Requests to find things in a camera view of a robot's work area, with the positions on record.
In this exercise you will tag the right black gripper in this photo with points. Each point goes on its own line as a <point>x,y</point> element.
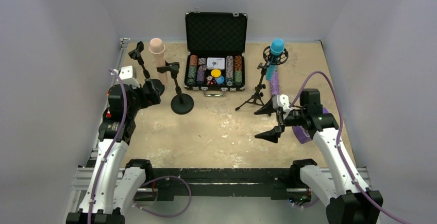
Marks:
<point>280,120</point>

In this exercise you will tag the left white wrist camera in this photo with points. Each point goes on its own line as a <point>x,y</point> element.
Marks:
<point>128,76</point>

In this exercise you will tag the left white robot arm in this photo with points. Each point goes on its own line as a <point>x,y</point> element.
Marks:
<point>111,189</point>

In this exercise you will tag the black poker chip case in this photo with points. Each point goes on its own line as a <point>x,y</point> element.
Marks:
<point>215,34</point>

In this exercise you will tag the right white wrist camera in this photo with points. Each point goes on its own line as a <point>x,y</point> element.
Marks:
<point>281,101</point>

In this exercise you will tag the pink microphone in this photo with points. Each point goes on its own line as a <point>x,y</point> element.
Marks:
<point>157,49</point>

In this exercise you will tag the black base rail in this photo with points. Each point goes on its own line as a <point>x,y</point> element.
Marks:
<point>275,183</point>

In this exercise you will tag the white card deck box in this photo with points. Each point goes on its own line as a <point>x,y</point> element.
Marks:
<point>216,63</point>

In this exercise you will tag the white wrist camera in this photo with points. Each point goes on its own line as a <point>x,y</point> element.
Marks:
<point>128,76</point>
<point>281,101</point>

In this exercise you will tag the black round-base mic stand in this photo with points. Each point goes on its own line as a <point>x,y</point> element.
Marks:
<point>181,103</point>

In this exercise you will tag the blue poker chip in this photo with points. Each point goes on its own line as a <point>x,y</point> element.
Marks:
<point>220,80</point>

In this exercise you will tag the black tripod shock-mount stand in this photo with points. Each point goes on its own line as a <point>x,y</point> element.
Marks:
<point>256,98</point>

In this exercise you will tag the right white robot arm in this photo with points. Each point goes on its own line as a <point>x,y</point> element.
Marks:
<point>345,194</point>

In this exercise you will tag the yellow poker chip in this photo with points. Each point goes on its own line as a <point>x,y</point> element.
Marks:
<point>216,73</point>

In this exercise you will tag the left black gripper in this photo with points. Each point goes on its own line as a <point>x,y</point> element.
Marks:
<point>152,88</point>

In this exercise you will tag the blue microphone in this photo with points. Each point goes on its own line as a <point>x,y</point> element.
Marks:
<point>276,50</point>

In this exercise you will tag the purple glitter microphone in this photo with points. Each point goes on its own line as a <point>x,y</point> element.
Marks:
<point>274,81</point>

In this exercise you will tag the red yellow toy block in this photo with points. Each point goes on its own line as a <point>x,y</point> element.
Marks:
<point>107,110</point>

